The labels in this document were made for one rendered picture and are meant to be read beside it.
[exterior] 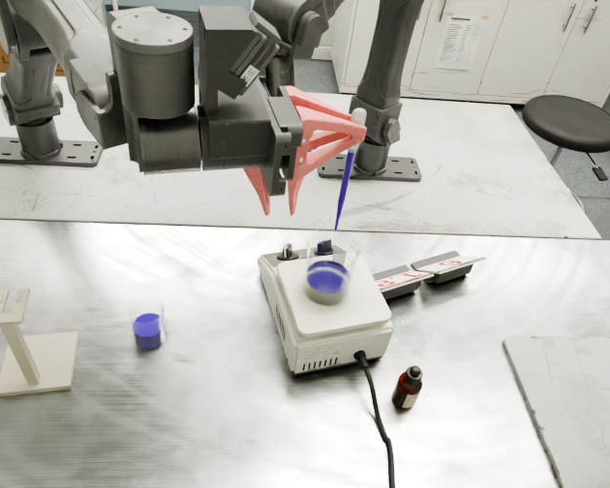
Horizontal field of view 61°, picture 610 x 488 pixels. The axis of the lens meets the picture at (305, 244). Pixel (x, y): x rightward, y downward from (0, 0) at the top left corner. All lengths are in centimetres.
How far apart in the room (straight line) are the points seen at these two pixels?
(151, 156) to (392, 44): 52
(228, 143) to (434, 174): 68
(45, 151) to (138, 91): 63
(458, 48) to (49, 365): 283
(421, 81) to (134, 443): 284
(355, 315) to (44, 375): 38
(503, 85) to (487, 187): 237
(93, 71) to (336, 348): 40
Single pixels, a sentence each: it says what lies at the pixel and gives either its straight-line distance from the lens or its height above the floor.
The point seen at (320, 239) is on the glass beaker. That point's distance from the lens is 63.
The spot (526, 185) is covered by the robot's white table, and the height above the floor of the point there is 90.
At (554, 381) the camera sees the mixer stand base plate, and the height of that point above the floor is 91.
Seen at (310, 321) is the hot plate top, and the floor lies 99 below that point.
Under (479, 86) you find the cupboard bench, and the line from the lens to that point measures 337.
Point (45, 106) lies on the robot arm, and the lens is 95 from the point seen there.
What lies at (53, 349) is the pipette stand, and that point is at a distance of 73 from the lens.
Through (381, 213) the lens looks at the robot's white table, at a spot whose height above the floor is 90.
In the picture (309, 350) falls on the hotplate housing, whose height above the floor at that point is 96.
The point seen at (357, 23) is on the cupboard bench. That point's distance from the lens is 302.
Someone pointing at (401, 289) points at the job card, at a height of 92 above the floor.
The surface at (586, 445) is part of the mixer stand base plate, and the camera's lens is 74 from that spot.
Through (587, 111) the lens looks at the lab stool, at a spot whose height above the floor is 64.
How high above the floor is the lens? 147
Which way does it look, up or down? 43 degrees down
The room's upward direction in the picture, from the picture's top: 8 degrees clockwise
